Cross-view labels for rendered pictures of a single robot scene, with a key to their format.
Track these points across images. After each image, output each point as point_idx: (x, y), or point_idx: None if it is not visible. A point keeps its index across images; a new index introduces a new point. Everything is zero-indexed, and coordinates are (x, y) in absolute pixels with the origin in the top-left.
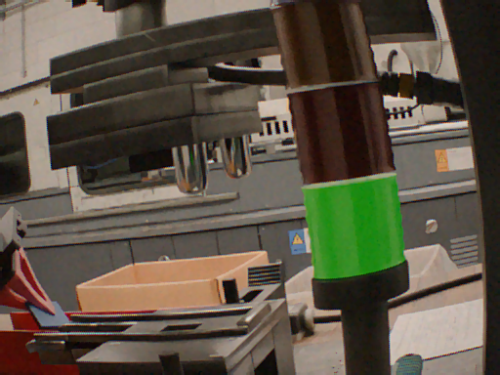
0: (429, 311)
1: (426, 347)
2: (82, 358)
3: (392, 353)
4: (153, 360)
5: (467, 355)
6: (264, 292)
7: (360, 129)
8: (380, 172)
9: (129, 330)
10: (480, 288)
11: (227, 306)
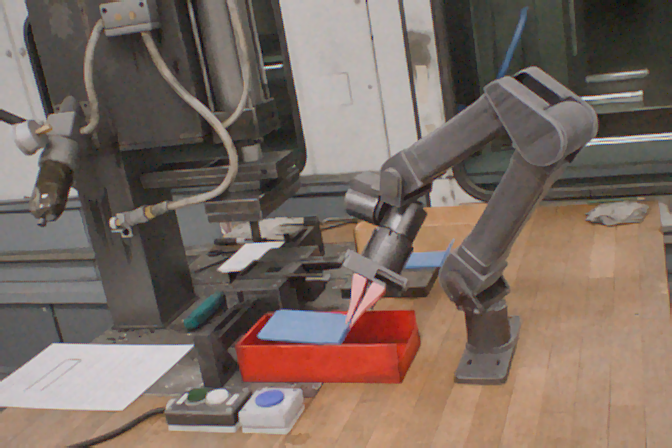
0: (103, 408)
1: (156, 359)
2: (315, 246)
3: (172, 360)
4: (290, 247)
5: (155, 340)
6: (217, 324)
7: None
8: None
9: (295, 267)
10: (36, 436)
11: (248, 287)
